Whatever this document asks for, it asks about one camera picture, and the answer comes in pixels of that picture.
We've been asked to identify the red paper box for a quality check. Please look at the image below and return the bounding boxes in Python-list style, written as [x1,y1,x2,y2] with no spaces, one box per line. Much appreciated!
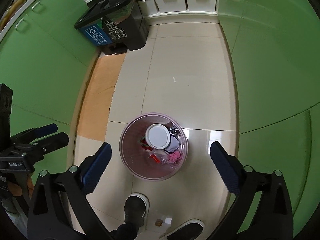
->
[140,137,161,164]

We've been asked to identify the black and blue sorting bin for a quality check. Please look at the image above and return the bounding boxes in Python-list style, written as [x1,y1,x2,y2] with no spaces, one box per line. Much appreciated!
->
[74,0,149,55]

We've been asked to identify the pink paper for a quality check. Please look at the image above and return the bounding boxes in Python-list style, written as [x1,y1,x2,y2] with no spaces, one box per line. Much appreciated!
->
[167,150,181,164]

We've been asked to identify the person's left black shoe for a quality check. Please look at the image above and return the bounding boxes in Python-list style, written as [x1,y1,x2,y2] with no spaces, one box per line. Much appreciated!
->
[124,192,150,229]

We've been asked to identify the white sock with purple cuff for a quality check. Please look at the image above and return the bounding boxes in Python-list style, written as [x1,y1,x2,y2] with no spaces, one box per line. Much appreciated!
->
[164,135,180,154]

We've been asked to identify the person's left hand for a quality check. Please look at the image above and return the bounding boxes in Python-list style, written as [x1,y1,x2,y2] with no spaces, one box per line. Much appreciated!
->
[8,176,34,198]

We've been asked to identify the pink round trash bin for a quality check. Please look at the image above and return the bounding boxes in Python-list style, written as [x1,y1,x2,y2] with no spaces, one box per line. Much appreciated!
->
[119,113,188,181]

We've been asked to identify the clear plastic water bottle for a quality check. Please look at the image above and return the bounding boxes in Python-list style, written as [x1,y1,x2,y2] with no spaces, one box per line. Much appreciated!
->
[153,149,178,165]

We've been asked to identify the white round plastic lid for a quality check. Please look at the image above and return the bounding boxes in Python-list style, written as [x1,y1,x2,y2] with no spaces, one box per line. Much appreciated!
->
[145,124,171,150]

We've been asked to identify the orange floor mat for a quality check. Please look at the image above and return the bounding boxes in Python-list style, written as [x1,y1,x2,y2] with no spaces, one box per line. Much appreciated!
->
[77,54,126,141]

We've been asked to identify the person's right black shoe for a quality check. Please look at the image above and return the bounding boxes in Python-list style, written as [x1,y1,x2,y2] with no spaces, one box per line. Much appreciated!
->
[160,219,204,240]

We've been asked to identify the person's black shoe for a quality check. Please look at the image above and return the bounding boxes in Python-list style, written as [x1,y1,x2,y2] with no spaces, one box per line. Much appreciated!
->
[124,192,150,229]
[160,219,204,240]

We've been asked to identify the white storage drawer box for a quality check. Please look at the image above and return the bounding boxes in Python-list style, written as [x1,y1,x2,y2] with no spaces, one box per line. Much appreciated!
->
[187,0,216,12]
[155,0,187,13]

